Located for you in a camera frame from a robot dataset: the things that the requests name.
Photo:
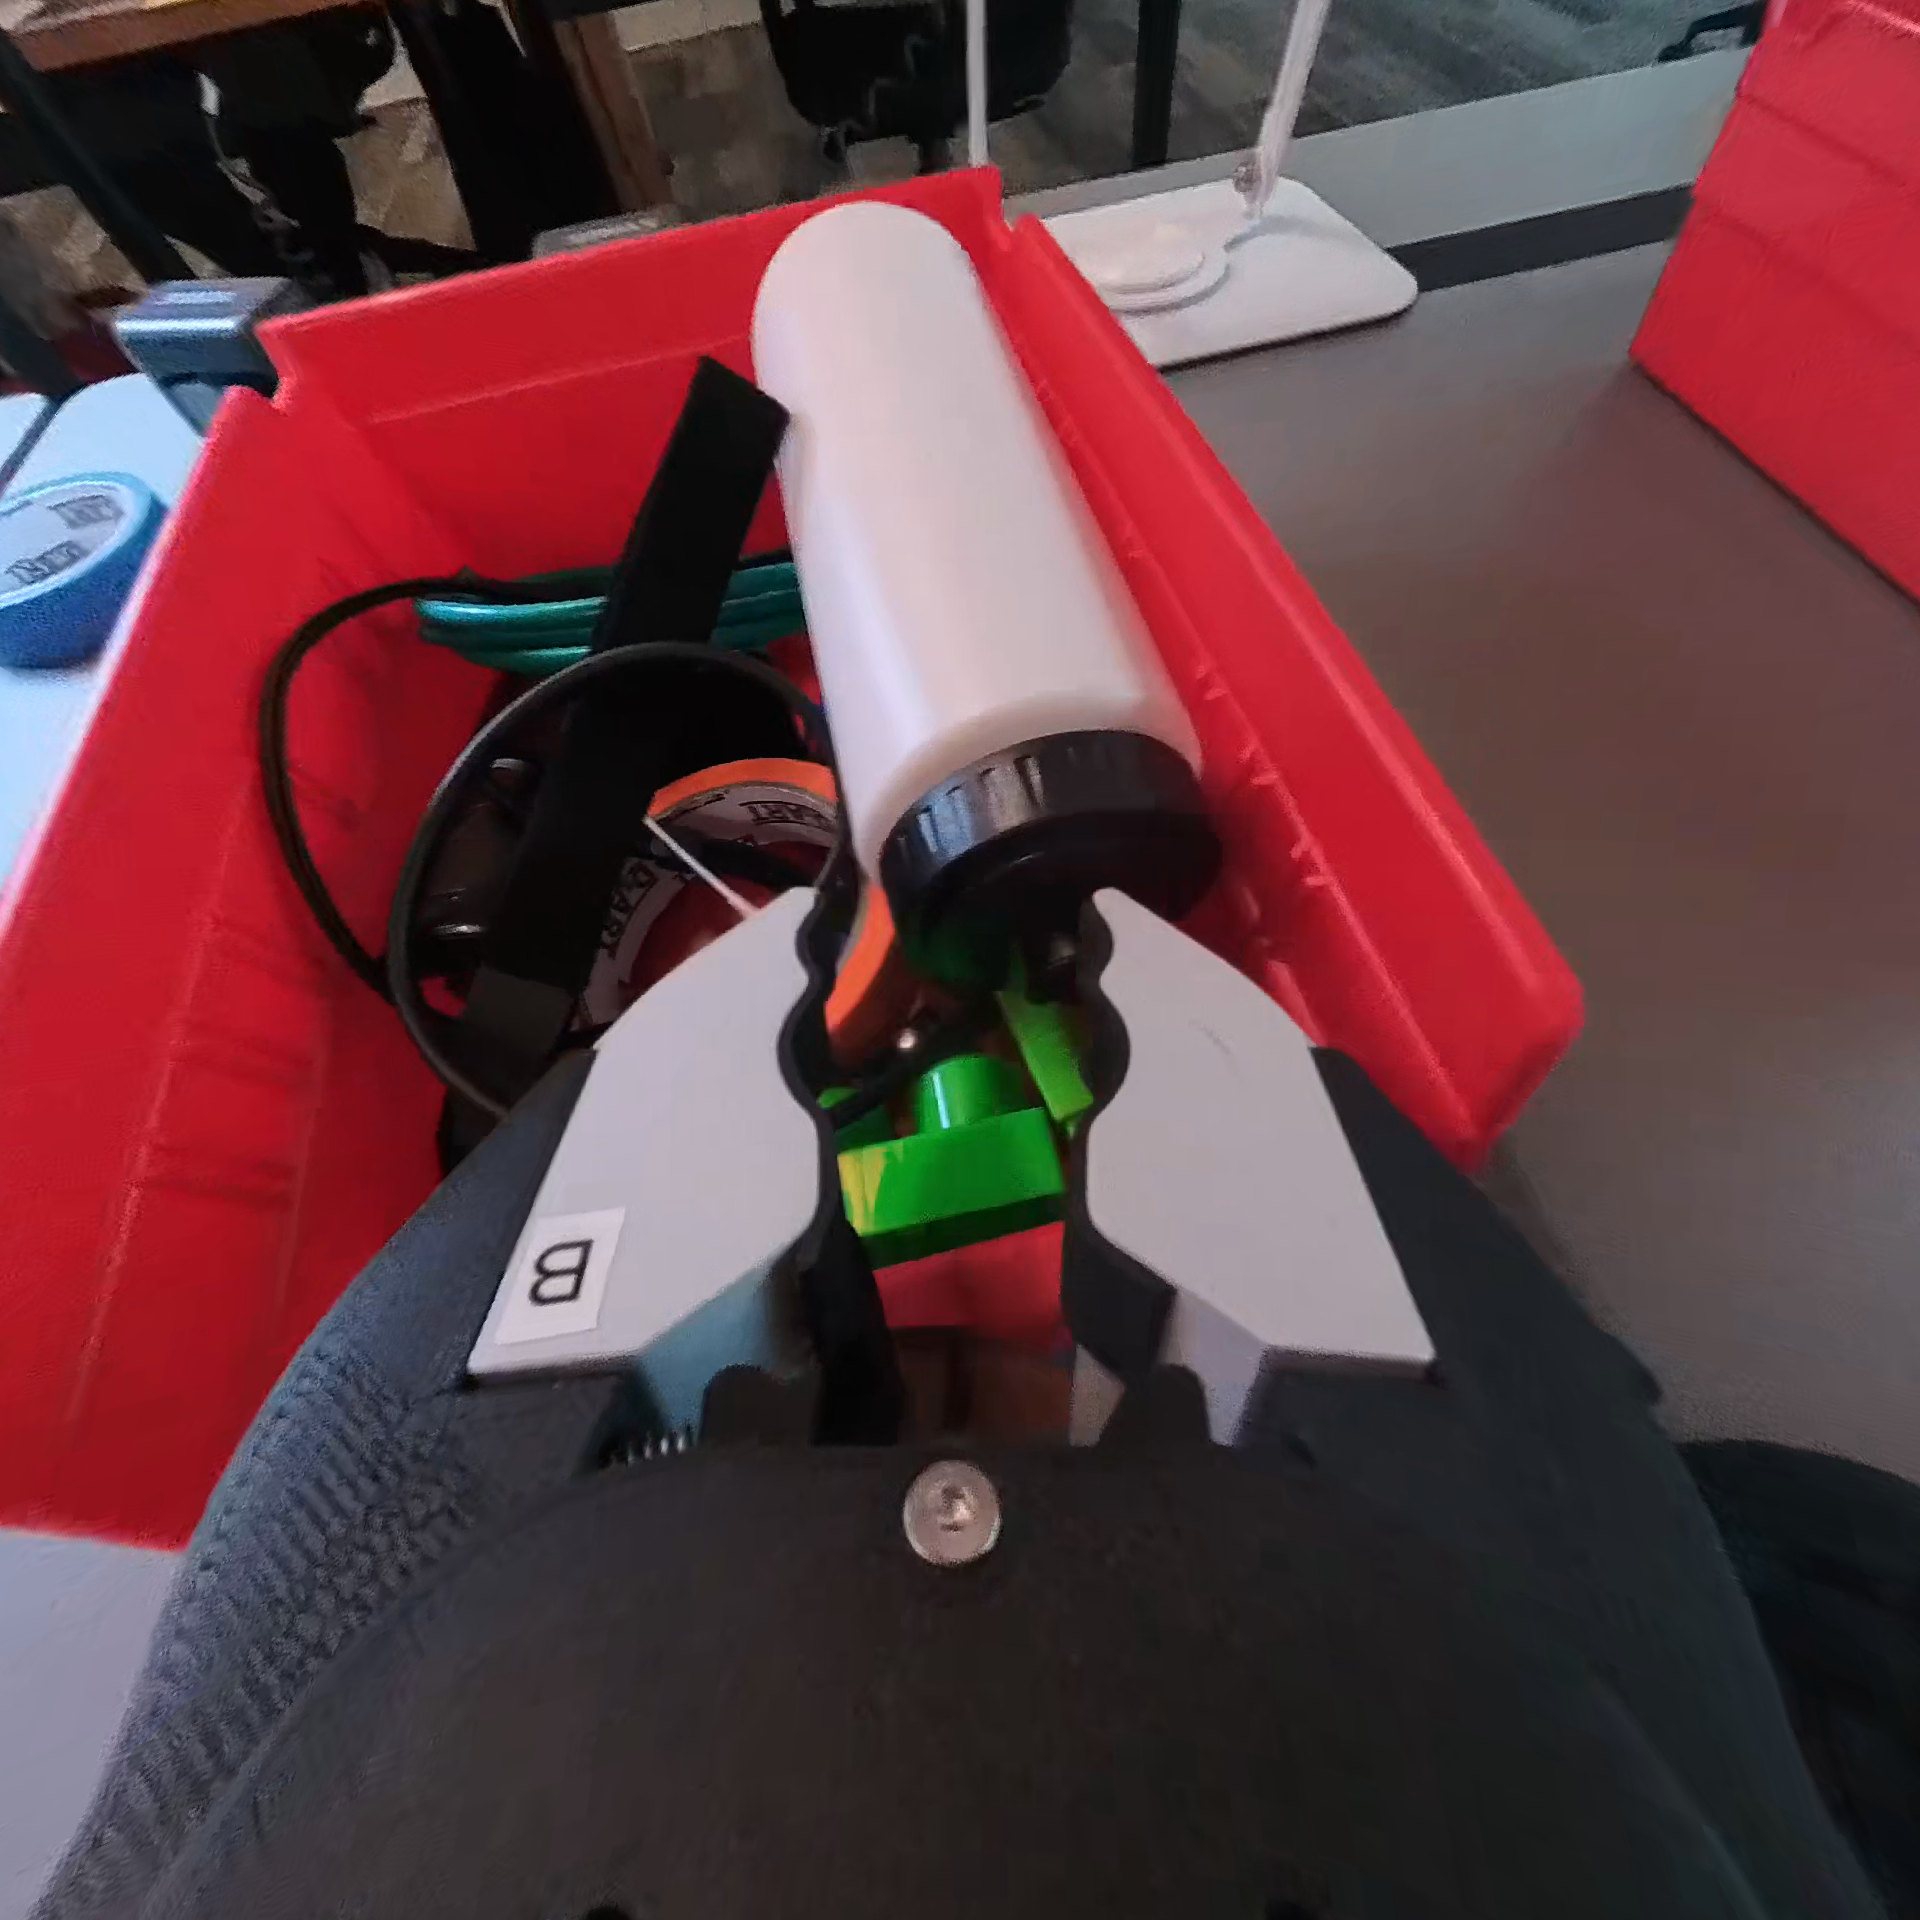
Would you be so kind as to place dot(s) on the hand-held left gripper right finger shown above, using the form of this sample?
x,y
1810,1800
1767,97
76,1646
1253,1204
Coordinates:
x,y
1230,1141

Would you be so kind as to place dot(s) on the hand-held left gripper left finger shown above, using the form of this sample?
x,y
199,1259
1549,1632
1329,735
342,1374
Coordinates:
x,y
676,1141

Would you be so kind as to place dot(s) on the red plastic bin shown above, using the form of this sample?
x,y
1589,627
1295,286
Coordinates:
x,y
1799,300
149,1051

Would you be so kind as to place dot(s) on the white bottle with black cap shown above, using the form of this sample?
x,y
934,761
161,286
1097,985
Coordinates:
x,y
962,525

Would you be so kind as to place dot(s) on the orange tape roll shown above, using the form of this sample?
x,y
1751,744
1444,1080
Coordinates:
x,y
863,960

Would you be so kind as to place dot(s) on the green plastic part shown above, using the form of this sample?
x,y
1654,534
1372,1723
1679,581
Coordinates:
x,y
962,1171

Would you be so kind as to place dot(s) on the person's dark clothing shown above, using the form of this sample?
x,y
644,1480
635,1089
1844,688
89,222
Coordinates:
x,y
1830,1652

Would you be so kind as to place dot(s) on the blue tape roll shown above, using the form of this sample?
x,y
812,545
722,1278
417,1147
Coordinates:
x,y
61,593

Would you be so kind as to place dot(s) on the grey clamp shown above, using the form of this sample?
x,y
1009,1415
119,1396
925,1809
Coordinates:
x,y
196,331

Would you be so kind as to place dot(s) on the black office chair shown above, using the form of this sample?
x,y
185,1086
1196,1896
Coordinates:
x,y
902,60

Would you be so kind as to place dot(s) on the wooden desk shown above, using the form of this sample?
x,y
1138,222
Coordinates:
x,y
149,30

